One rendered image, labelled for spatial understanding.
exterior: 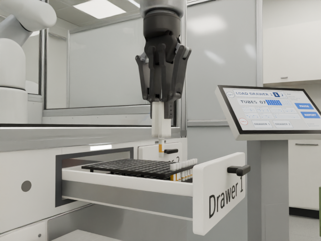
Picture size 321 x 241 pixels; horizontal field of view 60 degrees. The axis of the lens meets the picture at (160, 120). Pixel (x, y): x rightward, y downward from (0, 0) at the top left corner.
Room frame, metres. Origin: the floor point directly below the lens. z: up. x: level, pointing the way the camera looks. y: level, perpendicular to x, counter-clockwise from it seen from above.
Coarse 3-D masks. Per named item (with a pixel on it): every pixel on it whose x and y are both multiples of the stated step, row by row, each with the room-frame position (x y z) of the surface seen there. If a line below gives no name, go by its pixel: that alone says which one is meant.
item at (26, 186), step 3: (27, 180) 0.55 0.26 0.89; (24, 183) 0.54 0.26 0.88; (27, 183) 0.55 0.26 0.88; (30, 183) 0.55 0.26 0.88; (21, 186) 0.54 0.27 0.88; (24, 186) 0.54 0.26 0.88; (27, 186) 0.55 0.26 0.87; (30, 186) 0.55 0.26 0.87; (21, 189) 0.54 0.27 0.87; (24, 189) 0.54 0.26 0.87; (27, 189) 0.55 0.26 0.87
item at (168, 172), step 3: (192, 165) 0.65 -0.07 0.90; (183, 168) 0.61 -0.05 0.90; (186, 168) 0.62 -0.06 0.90; (189, 168) 0.64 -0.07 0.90; (165, 171) 0.57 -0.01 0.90; (168, 171) 0.58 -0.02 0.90; (171, 171) 0.58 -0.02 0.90; (174, 171) 0.57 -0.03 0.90; (177, 171) 0.58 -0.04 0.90; (180, 171) 0.59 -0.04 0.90; (159, 174) 0.54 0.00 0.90; (162, 174) 0.54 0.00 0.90; (165, 174) 0.54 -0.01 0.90; (168, 174) 0.55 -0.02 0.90; (171, 174) 0.56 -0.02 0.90
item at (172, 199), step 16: (112, 160) 0.81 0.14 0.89; (64, 176) 0.62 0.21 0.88; (80, 176) 0.60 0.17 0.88; (96, 176) 0.57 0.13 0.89; (112, 176) 0.55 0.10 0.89; (128, 176) 0.54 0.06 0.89; (64, 192) 0.62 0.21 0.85; (80, 192) 0.59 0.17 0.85; (96, 192) 0.57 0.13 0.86; (112, 192) 0.55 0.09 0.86; (128, 192) 0.53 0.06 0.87; (144, 192) 0.51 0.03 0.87; (160, 192) 0.50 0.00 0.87; (176, 192) 0.48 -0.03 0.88; (192, 192) 0.47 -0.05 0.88; (128, 208) 0.53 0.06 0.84; (144, 208) 0.51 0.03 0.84; (160, 208) 0.50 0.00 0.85; (176, 208) 0.48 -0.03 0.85; (192, 208) 0.47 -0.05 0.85
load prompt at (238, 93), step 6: (234, 90) 1.36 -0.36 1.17; (240, 90) 1.37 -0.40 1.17; (246, 90) 1.38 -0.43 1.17; (252, 90) 1.39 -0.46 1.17; (258, 90) 1.41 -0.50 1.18; (240, 96) 1.34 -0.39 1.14; (246, 96) 1.35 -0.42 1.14; (252, 96) 1.36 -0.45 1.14; (258, 96) 1.37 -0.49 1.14; (264, 96) 1.38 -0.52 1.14; (270, 96) 1.40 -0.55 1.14; (276, 96) 1.41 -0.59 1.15; (282, 96) 1.42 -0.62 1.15
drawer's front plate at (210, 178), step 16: (224, 160) 0.54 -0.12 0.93; (240, 160) 0.65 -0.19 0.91; (208, 176) 0.46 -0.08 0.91; (224, 176) 0.54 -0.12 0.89; (240, 176) 0.65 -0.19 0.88; (208, 192) 0.46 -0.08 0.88; (224, 192) 0.54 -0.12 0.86; (240, 192) 0.65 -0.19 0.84; (208, 208) 0.46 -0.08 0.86; (224, 208) 0.54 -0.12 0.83; (208, 224) 0.46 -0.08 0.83
